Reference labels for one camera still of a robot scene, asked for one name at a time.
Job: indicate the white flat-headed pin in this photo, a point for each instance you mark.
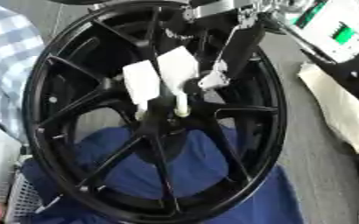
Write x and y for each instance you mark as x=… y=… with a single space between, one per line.
x=141 y=81
x=177 y=67

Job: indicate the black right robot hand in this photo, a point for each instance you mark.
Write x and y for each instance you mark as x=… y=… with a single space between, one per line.
x=241 y=49

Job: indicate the black spoked wheel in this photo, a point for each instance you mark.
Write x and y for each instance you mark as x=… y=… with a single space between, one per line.
x=85 y=99

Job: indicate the cream cloth bag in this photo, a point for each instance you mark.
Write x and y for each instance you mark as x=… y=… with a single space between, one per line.
x=341 y=110

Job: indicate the person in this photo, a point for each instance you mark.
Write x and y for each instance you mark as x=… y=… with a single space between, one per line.
x=9 y=58

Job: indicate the white pierced plastic basket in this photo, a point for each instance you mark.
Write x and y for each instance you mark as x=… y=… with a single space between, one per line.
x=21 y=195

